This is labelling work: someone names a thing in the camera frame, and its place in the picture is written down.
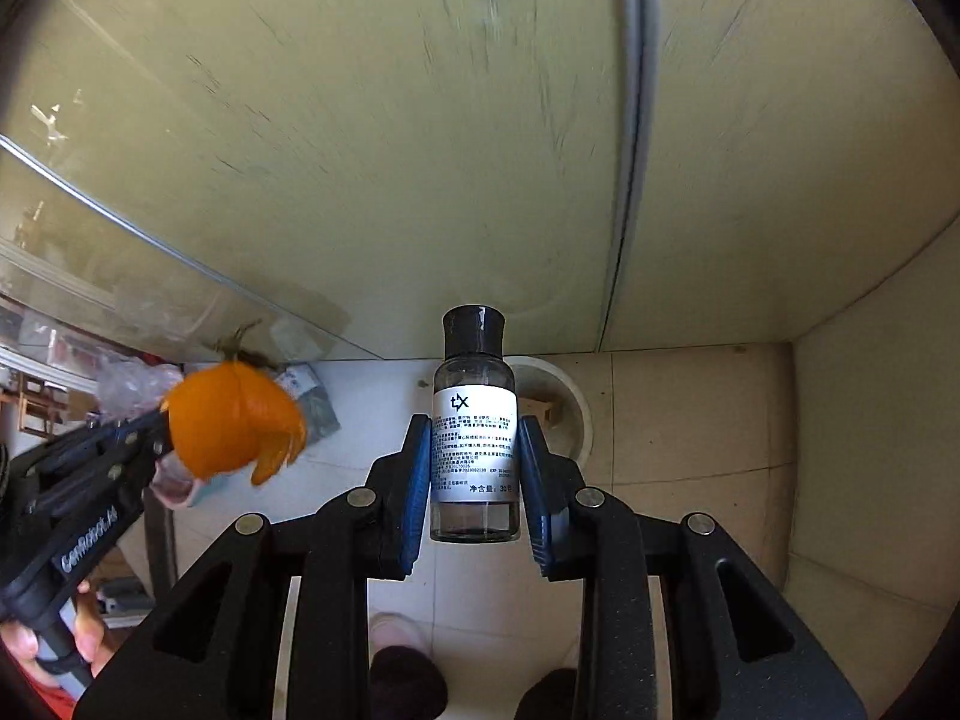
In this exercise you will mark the person's left hand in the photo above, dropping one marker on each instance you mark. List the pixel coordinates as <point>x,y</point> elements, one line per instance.
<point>88,626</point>

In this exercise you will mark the person's dark trouser leg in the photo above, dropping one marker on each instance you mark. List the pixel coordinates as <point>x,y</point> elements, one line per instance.
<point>409,682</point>
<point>547,694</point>

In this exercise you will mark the small glass bottle black cap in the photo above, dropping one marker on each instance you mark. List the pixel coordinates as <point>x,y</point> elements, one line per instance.
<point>474,427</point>

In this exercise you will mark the white floor bowl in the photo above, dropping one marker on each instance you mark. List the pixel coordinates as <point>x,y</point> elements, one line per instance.
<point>561,390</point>

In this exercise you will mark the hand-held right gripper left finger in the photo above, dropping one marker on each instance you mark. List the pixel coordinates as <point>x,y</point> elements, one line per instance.
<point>416,495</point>

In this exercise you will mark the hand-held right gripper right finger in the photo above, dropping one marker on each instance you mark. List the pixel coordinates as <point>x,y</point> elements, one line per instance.
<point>534,495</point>

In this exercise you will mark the orange peel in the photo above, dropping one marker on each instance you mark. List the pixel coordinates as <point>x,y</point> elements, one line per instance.
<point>225,420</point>

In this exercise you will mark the pink slipper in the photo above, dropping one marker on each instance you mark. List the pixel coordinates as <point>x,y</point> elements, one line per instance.
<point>397,630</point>

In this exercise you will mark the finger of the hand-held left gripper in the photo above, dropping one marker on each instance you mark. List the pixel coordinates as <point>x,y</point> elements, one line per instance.
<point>112,436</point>
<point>97,486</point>

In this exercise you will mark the clear crumpled plastic bag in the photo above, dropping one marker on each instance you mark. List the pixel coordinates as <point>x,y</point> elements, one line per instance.
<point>131,386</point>

